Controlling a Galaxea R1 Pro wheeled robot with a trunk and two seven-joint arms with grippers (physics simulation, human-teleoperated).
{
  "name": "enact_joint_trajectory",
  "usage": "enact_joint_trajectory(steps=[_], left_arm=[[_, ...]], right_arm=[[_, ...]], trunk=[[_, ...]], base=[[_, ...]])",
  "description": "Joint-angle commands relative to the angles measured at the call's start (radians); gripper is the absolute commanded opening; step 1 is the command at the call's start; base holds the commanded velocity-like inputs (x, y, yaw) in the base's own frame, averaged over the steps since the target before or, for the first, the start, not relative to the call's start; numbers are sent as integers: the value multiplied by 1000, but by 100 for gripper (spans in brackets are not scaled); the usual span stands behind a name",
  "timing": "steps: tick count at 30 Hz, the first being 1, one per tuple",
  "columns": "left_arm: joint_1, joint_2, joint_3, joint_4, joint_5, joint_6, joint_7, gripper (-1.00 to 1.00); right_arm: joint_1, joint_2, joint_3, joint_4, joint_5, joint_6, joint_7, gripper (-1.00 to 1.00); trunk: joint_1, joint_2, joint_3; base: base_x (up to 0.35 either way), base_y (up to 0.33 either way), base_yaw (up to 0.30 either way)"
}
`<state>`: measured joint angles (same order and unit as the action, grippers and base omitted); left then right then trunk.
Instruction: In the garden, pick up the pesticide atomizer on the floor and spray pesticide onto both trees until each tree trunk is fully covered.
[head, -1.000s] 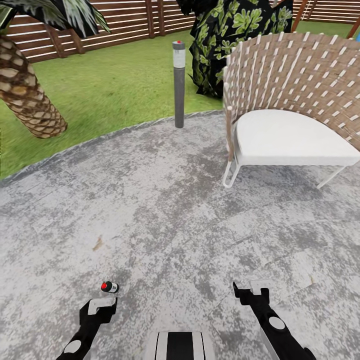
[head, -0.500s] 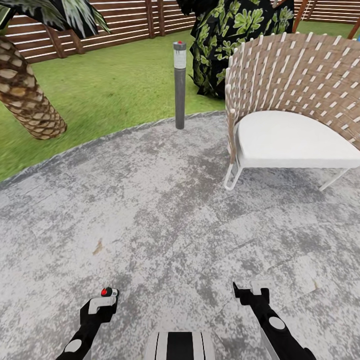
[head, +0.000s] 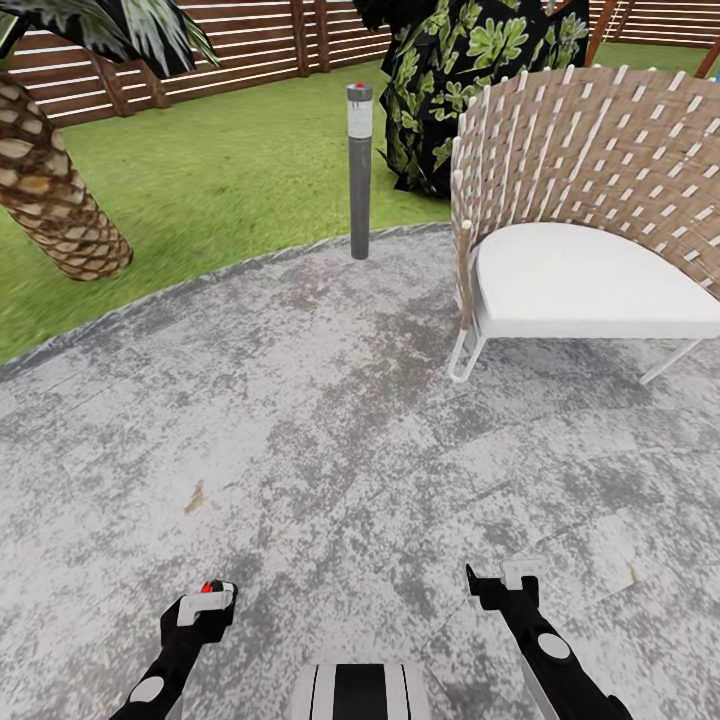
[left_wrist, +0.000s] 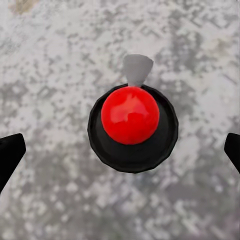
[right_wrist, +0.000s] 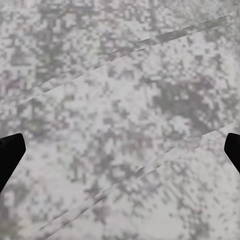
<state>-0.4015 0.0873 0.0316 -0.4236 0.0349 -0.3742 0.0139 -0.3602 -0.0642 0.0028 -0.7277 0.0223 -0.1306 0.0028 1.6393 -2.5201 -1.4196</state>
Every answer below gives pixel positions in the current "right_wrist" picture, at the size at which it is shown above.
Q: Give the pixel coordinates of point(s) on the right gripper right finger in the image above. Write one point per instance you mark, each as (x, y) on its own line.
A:
(232, 149)

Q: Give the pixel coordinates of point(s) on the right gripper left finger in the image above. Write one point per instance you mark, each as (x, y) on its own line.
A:
(12, 149)

